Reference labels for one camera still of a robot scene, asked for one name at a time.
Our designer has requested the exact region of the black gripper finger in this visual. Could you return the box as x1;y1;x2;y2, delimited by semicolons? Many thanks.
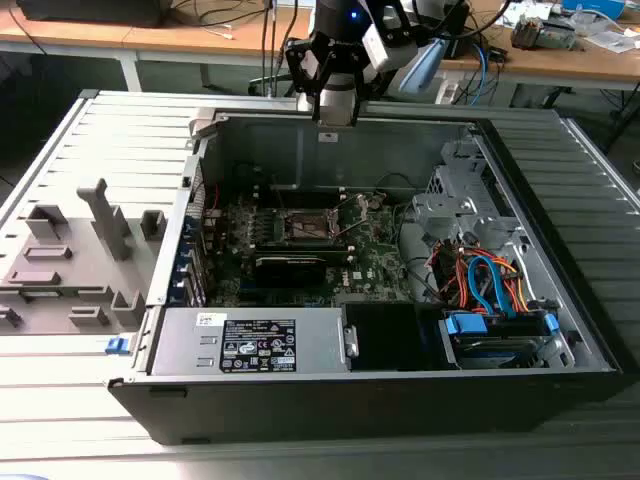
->
329;44;370;127
284;33;332;125

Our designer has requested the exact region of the metal socket cover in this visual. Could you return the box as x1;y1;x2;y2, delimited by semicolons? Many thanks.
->
329;192;376;240

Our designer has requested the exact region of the wire locking lever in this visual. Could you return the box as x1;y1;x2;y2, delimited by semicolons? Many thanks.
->
272;174;288;215

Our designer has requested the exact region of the CPU socket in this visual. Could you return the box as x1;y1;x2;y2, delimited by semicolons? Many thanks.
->
281;206;342;245

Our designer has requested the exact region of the white power strip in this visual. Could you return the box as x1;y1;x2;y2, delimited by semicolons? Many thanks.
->
433;79;462;106

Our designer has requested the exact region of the black desktop box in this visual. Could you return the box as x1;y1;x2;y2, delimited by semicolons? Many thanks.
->
446;34;471;60

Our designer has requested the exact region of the silver metal disk bay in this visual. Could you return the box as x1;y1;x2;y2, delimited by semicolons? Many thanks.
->
412;139;521;251

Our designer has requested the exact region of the green motherboard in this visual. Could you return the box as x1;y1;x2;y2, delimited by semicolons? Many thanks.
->
203;192;417;309

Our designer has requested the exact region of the black graphics card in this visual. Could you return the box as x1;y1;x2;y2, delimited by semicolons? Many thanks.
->
253;254;326;289

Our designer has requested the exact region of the wooden desk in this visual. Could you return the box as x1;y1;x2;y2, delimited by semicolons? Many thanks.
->
439;0;640;91
0;0;321;94

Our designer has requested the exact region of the grey electronic device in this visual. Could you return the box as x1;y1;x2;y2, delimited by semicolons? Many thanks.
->
509;13;576;51

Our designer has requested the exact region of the black equipment box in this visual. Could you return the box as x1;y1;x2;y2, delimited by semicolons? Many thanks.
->
14;0;169;29

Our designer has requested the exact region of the black plastic shroud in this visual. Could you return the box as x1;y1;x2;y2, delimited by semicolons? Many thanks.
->
346;301;419;372

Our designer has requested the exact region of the hard disk blue carrier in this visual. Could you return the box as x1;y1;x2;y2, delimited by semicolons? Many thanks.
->
439;309;561;369

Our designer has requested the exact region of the blue cardboard box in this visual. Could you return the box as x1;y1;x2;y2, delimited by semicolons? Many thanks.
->
562;0;626;19

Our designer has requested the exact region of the grey parts rack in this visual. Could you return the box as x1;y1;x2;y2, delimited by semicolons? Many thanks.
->
0;178;169;335

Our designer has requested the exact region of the grey power supply unit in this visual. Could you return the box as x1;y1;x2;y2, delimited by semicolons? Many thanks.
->
149;307;351;376

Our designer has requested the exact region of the black PC case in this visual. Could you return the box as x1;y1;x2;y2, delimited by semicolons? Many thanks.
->
107;108;639;447

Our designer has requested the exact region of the blue hanging cable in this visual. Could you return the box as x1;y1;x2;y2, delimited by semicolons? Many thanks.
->
477;39;494;106

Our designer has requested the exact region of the blue data wire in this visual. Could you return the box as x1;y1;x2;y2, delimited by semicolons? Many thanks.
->
467;252;516;316

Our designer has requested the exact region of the orange power wire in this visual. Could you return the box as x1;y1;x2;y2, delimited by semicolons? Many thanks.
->
427;239;531;314

